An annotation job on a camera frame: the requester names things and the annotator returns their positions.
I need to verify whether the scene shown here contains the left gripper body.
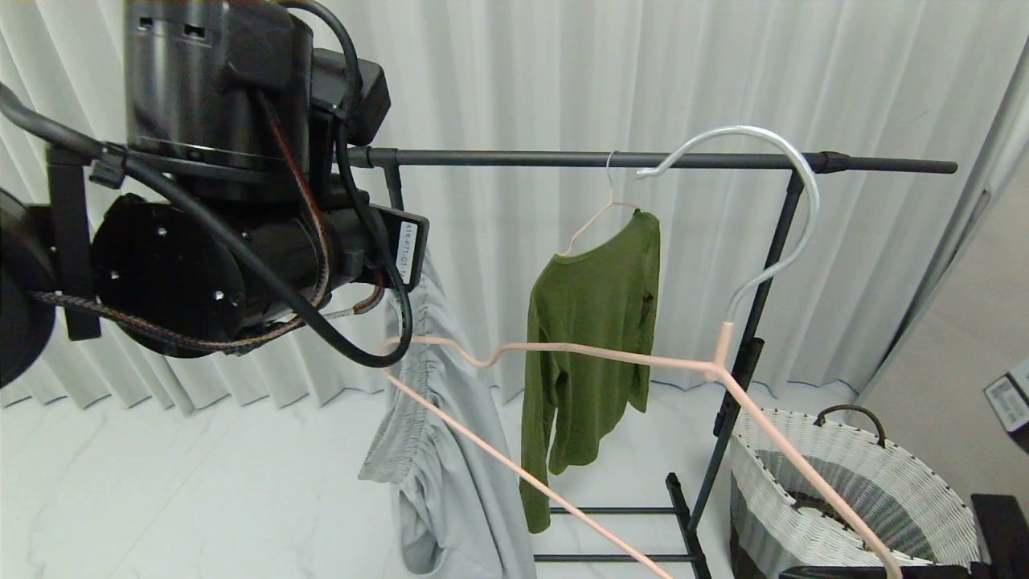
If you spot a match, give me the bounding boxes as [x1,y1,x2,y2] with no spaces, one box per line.
[245,201,429,321]

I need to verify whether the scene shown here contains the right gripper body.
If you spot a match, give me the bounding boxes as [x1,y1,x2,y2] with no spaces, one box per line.
[971,358,1029,579]

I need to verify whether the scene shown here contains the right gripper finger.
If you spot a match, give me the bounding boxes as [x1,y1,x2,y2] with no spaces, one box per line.
[778,565,978,579]

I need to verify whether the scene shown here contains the olive green printed T-shirt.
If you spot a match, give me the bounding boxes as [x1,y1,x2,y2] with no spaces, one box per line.
[519,207,662,534]

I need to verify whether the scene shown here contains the pink clothes hanger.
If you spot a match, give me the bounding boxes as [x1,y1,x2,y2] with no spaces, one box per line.
[559,151,644,258]
[378,125,905,579]

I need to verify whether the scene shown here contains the pale grey garment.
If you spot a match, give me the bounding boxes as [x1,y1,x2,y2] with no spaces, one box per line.
[358,249,538,579]

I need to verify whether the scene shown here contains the white laundry basket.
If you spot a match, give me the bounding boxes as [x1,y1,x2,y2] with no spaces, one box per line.
[728,404,983,579]

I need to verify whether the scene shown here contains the black clothes rack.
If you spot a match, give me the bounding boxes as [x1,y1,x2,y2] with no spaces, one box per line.
[346,147,959,579]

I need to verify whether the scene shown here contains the white curtain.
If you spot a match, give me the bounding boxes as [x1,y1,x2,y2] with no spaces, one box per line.
[0,0,1029,415]

